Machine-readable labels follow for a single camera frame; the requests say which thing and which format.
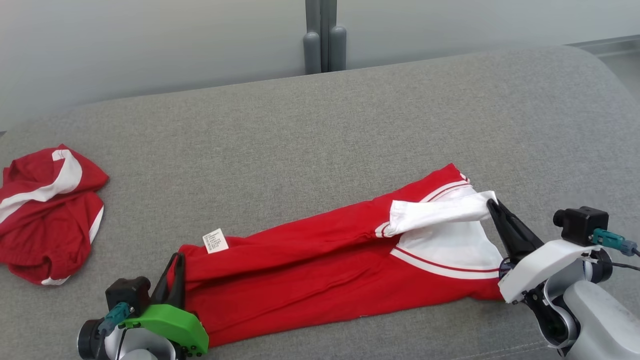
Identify teal right camera cable connector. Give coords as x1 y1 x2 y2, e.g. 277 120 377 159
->
592 228 639 257

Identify red jersey with white sleeves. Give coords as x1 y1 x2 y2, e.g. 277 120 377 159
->
166 163 506 348

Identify teal left camera cable connector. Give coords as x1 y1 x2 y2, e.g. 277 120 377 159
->
97 302 132 337

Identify red shorts with white stripe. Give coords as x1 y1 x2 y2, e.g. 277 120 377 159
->
0 144 110 286

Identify grey partition base rail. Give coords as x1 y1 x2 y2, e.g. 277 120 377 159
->
567 35 640 56

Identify grey partition post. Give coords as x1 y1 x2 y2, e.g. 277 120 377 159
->
303 0 347 75

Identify grey fabric sofa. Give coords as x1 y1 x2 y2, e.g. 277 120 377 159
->
0 45 640 360

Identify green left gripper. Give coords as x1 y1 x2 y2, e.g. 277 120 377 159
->
120 252 210 357

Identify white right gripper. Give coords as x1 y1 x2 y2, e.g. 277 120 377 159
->
486 198 601 304

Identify teal camera cable connector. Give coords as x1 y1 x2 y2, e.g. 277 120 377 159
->
97 302 132 337
592 228 639 257

